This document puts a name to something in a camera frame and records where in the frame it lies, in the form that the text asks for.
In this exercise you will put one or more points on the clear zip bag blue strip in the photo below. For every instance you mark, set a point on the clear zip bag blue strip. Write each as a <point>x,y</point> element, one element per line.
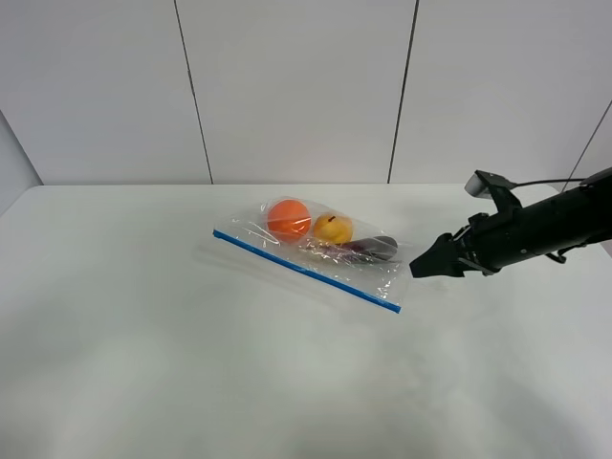
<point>382,284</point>

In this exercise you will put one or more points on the orange fruit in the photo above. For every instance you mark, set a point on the orange fruit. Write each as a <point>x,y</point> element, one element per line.
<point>289,221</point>

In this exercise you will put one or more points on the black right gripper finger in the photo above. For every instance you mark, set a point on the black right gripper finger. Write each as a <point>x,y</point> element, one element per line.
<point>441,259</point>

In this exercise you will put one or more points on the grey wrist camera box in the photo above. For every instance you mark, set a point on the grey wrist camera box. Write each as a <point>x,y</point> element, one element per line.
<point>486,185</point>

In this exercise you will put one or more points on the purple eggplant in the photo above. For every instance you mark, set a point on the purple eggplant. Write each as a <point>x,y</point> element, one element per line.
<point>372,250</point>

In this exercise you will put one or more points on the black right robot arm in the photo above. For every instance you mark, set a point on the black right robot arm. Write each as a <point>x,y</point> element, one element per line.
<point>552,227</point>

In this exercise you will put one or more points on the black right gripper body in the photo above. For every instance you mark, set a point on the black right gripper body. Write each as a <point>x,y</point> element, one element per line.
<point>474,243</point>

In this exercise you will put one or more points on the yellow pear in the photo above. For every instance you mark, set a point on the yellow pear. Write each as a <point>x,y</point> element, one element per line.
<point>333,228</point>

